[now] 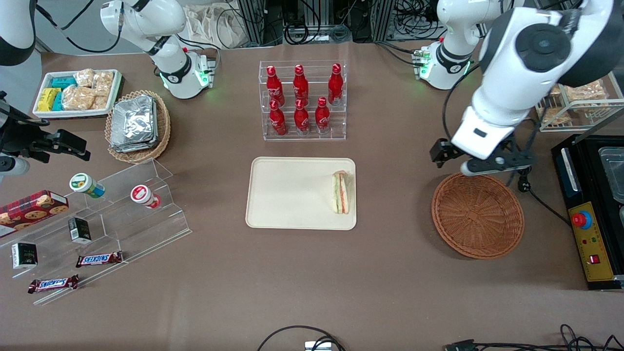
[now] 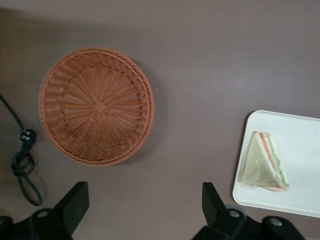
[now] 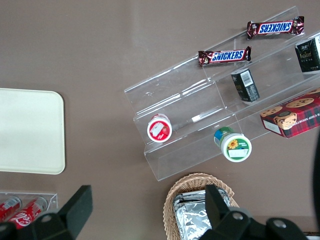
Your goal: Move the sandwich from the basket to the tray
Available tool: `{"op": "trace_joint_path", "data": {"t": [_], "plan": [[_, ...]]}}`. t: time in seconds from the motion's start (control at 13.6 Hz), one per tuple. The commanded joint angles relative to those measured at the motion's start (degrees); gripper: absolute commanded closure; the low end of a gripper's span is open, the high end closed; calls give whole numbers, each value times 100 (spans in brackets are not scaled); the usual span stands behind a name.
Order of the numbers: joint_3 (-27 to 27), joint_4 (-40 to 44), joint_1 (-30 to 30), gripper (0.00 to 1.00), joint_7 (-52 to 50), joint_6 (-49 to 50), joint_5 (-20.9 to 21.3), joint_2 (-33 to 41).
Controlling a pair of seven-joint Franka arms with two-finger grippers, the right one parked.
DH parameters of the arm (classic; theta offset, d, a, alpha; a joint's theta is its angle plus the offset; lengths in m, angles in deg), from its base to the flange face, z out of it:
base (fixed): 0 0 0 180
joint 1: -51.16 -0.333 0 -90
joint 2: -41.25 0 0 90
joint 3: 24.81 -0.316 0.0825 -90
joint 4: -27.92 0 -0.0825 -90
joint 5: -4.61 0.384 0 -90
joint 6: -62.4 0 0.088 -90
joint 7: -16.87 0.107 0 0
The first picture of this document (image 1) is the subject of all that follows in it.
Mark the yellow snack packet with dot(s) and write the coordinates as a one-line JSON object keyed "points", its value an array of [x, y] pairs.
{"points": [[48, 99]]}

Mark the bagged pastry snack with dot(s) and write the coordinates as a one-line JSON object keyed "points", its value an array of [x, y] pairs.
{"points": [[583, 91], [555, 90], [552, 115]]}

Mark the silver foil packet stack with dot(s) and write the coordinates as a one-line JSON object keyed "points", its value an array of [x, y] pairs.
{"points": [[134, 124]]}

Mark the clear plastic container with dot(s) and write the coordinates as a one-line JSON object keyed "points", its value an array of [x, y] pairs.
{"points": [[613, 175]]}

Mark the red cookie box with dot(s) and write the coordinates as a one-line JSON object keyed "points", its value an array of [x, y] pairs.
{"points": [[31, 210]]}

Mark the red lid yogurt cup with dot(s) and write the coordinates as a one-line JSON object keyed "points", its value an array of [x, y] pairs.
{"points": [[144, 196]]}

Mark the aluminium frame post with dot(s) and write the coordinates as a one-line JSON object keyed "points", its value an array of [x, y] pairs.
{"points": [[252, 22]]}

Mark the yellow control panel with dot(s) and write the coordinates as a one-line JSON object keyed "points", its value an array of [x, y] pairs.
{"points": [[597, 243]]}

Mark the teal snack packet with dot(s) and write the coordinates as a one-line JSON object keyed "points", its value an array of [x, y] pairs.
{"points": [[58, 102], [63, 82]]}

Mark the small grey device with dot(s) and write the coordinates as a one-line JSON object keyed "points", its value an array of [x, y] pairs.
{"points": [[318, 346]]}

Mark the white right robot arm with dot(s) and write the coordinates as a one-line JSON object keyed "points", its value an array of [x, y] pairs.
{"points": [[165, 44]]}

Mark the triangular sandwich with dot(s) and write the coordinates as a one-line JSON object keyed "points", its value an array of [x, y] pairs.
{"points": [[341, 195]]}

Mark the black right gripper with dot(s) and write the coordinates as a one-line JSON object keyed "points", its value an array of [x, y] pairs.
{"points": [[22, 138]]}

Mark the clear acrylic stepped stand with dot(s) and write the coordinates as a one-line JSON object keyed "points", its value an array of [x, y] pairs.
{"points": [[122, 229]]}

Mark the white rectangular snack tray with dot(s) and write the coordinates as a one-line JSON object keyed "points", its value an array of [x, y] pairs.
{"points": [[44, 114]]}

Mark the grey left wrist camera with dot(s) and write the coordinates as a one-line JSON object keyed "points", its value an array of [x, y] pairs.
{"points": [[487, 166]]}

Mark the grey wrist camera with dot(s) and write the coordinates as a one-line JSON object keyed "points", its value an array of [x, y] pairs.
{"points": [[487, 166], [12, 165]]}

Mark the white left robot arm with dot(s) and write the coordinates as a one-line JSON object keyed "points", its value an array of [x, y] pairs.
{"points": [[516, 68]]}

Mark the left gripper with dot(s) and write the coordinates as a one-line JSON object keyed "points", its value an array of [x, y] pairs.
{"points": [[442, 151]]}

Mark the empty brown wicker basket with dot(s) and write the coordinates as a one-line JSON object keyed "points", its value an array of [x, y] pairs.
{"points": [[477, 217]]}

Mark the black control console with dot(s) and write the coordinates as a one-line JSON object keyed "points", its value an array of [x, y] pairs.
{"points": [[592, 195]]}

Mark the light wicker basket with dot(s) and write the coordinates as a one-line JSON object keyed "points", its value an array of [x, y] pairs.
{"points": [[163, 131]]}

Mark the beige plastic tray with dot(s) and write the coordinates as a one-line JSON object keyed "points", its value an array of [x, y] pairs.
{"points": [[292, 193]]}

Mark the red emergency stop button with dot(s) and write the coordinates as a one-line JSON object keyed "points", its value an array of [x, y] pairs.
{"points": [[581, 220]]}

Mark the Snickers bar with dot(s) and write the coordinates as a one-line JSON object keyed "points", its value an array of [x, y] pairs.
{"points": [[52, 284], [99, 259]]}

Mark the beige cloth bag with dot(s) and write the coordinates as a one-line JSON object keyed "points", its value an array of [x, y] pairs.
{"points": [[214, 24]]}

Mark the clear acrylic bottle rack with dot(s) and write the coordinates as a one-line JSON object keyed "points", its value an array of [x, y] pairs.
{"points": [[341, 126]]}

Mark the green lid yogurt cup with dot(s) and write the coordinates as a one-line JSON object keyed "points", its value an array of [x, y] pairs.
{"points": [[87, 185]]}

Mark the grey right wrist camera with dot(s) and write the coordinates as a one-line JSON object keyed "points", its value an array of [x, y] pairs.
{"points": [[12, 165]]}

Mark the small black white box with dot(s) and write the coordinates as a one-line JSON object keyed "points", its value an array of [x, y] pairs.
{"points": [[24, 256]]}

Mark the red cola bottle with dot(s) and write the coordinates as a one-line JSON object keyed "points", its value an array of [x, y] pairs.
{"points": [[278, 121], [274, 87], [335, 85], [301, 119], [301, 87], [322, 117]]}

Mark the clear bag of crackers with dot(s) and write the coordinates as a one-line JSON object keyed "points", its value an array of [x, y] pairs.
{"points": [[78, 98], [101, 102], [103, 83], [84, 78]]}

